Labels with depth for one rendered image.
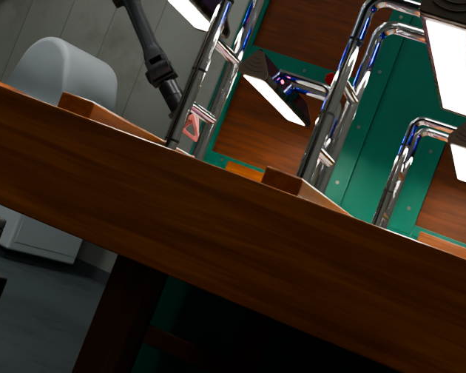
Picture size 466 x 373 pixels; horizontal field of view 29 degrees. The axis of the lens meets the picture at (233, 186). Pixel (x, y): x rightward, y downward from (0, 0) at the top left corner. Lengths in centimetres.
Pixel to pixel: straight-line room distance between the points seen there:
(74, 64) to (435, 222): 302
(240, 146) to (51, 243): 257
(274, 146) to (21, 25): 407
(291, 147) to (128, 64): 318
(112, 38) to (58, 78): 98
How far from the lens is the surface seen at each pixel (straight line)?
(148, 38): 286
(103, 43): 637
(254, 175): 305
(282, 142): 312
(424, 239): 294
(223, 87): 172
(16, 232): 534
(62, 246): 560
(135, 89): 607
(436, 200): 302
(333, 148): 165
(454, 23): 130
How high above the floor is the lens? 68
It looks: 2 degrees up
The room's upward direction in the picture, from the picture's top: 21 degrees clockwise
